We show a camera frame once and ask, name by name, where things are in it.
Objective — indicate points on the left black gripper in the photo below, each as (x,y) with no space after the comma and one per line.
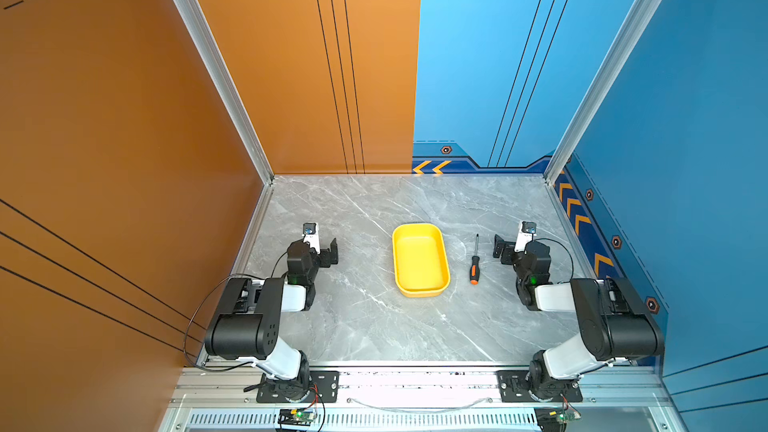
(324,255)

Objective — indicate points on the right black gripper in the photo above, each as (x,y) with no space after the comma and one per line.
(508,252)

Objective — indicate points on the orange black handled screwdriver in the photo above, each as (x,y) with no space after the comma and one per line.
(474,273)

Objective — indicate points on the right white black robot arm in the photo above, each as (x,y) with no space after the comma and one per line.
(614,324)

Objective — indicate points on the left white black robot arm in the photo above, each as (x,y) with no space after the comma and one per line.
(245,325)

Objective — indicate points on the yellow plastic bin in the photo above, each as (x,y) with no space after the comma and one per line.
(421,267)

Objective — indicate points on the left green circuit board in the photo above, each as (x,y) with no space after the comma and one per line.
(296,419)

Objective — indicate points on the green circuit board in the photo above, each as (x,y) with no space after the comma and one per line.
(296,419)
(552,420)

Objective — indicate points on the right green circuit board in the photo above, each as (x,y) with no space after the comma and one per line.
(552,420)

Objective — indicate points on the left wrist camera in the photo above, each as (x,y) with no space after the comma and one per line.
(311,236)

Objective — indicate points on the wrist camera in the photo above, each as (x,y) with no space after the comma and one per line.
(311,236)
(526,234)

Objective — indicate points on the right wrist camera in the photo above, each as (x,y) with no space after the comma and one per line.
(526,234)

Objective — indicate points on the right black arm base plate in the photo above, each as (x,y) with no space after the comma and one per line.
(518,386)

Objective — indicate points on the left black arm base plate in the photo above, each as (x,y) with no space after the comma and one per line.
(324,385)

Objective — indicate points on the aluminium front rail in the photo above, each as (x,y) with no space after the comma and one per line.
(422,397)

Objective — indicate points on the left aluminium frame post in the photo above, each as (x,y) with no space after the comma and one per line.
(205,43)

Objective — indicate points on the aluminium frame post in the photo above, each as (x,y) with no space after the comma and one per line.
(205,43)
(631,30)

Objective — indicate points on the right aluminium frame post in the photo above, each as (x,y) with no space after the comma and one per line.
(631,30)

